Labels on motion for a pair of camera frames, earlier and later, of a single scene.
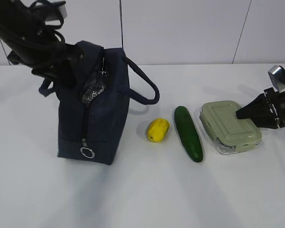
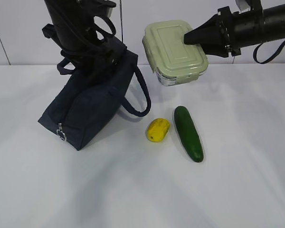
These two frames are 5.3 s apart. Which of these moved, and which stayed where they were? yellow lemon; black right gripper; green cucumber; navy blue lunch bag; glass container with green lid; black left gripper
Moved: black left gripper; black right gripper; navy blue lunch bag; glass container with green lid
Stayed: yellow lemon; green cucumber
